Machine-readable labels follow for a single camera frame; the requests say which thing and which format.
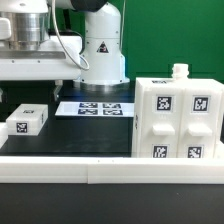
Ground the white cabinet body box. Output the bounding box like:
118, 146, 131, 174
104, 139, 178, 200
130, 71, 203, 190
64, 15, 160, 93
132, 63, 224, 158

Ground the white thin cable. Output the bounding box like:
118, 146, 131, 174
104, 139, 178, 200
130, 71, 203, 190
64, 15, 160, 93
49, 0, 90, 72

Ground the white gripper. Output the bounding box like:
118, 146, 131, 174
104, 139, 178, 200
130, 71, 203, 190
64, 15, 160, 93
0, 36, 81, 81

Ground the white U-shaped border fence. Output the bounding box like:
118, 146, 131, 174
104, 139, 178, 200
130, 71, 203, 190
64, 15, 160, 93
0, 119, 224, 184

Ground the white cabinet door panel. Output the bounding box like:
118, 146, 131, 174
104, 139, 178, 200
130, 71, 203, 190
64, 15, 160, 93
140, 85, 183, 158

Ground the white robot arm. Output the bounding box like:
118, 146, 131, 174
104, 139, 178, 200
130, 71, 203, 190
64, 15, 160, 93
0, 0, 129, 89

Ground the white cabinet top block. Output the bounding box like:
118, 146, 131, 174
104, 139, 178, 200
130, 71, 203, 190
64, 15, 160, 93
6, 104, 48, 136

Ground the white marker base sheet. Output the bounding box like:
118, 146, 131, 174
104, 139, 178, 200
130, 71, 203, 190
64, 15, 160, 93
55, 102, 134, 117

